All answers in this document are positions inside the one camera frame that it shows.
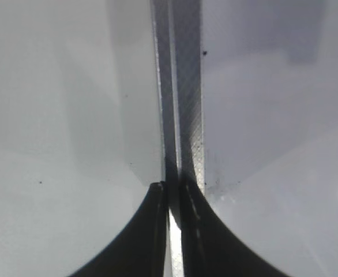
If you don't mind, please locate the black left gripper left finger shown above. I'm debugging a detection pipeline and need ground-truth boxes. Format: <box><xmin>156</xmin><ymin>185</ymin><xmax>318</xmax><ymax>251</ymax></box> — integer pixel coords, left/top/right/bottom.
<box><xmin>72</xmin><ymin>182</ymin><xmax>168</xmax><ymax>277</ymax></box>

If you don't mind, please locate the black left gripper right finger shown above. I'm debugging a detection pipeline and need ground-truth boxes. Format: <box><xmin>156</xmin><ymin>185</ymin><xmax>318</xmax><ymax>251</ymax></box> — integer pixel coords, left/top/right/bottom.
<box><xmin>179</xmin><ymin>174</ymin><xmax>284</xmax><ymax>276</ymax></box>

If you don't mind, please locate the white board with grey frame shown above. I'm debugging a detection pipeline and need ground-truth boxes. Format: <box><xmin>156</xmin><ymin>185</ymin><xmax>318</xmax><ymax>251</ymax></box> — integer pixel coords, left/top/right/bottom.
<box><xmin>0</xmin><ymin>1</ymin><xmax>201</xmax><ymax>276</ymax></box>

